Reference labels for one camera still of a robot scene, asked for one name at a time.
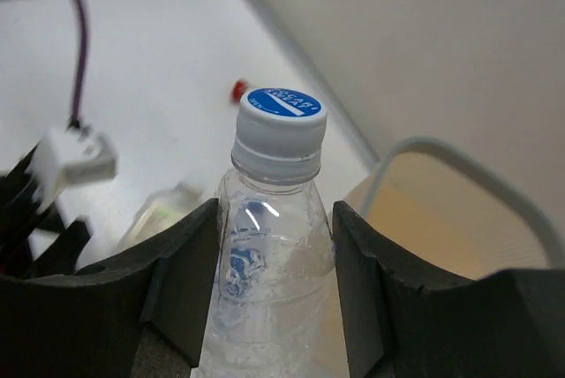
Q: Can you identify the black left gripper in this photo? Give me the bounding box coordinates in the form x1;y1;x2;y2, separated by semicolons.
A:
1;152;91;279

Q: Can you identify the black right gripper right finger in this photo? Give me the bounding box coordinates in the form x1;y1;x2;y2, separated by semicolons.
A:
333;201;564;377

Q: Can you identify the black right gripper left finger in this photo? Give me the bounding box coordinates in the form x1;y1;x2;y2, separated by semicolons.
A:
1;199;219;377

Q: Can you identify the white label clear bottle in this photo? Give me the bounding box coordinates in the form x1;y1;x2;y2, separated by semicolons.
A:
115;181;204;253

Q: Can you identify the clear crushed plastic bottle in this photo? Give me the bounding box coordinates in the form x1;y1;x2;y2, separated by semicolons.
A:
194;87;335;377

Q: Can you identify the beige ribbed plastic bin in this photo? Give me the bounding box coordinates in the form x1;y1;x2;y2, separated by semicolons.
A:
344;137;564;279

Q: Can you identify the red cap small bottle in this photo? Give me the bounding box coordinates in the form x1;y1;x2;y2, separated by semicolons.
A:
230;79;251;103

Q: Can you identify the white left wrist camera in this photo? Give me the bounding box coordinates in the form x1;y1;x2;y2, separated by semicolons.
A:
26;128;118;213

